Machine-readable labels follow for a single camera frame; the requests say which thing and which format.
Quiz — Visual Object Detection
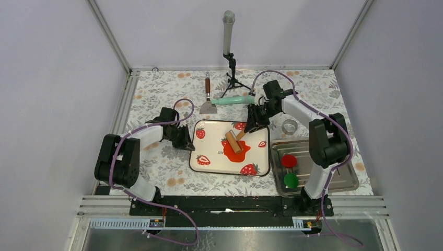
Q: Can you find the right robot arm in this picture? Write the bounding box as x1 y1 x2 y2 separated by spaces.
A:
244 96 353 215

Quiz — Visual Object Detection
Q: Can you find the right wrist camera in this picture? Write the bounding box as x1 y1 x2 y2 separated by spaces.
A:
263 80 285 100

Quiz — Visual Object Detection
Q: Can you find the black tripod mic stand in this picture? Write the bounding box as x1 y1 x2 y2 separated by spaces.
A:
221 53 251 98

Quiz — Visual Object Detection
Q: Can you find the wooden dough roller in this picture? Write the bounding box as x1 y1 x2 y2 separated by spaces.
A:
225 130 251 154

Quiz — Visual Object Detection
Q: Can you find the silver microphone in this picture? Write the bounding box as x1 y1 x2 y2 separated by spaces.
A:
222 10 235 55

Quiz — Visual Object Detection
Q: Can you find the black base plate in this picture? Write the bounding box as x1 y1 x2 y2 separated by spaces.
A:
129 196 319 227

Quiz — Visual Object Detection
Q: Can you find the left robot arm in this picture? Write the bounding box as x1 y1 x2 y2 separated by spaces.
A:
94 107 195 215

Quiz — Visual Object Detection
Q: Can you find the orange dough piece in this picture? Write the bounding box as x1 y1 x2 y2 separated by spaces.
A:
221 139 252 164

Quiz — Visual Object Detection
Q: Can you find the strawberry print white tray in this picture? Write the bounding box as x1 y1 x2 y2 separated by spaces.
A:
189 120 270 177

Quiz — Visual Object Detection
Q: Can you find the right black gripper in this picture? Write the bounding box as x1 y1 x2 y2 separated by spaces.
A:
244 104 279 135

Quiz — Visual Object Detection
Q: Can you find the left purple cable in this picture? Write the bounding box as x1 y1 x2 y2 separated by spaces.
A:
108 98 202 247

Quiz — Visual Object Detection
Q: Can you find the stainless steel tray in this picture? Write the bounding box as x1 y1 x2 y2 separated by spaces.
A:
270 138 360 198

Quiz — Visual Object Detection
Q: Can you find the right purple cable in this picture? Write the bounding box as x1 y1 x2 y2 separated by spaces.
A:
250 70 366 249

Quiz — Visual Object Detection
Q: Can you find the wooden handled metal scraper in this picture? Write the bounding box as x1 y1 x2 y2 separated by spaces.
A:
200 72 217 115

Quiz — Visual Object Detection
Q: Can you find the purple cable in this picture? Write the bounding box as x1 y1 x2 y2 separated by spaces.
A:
250 70 366 249
108 98 202 247

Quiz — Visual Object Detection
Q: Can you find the red dough disc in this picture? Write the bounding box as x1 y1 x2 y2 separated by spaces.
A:
281 154 297 168

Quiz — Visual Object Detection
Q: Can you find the green dough disc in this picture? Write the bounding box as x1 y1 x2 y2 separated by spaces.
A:
284 173 299 189

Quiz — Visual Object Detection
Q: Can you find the mint green rolling pin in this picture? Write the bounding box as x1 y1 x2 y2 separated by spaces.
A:
211 95 255 105

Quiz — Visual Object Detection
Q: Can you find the small round metal cup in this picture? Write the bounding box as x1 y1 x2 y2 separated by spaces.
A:
281 119 298 135

